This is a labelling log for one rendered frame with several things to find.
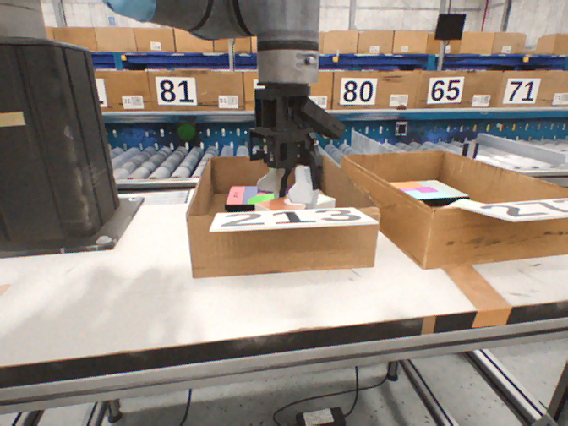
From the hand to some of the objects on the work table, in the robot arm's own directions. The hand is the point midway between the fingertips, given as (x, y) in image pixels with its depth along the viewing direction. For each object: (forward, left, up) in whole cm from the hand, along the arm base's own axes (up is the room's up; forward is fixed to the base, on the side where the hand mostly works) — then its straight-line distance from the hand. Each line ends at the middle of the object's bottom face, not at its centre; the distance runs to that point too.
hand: (296, 206), depth 61 cm
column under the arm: (+14, +45, -6) cm, 47 cm away
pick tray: (+8, +3, -6) cm, 10 cm away
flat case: (+15, -31, -4) cm, 34 cm away
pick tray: (+6, -30, -6) cm, 31 cm away
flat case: (+17, +3, -4) cm, 18 cm away
